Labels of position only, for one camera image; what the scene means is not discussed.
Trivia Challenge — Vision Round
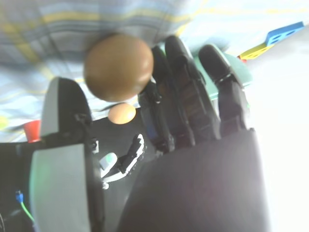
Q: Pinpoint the brown egg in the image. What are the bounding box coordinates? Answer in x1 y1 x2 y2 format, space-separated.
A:
83 33 155 102
108 103 137 125

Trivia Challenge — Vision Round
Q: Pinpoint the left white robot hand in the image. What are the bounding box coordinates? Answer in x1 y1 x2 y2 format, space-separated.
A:
28 35 272 232

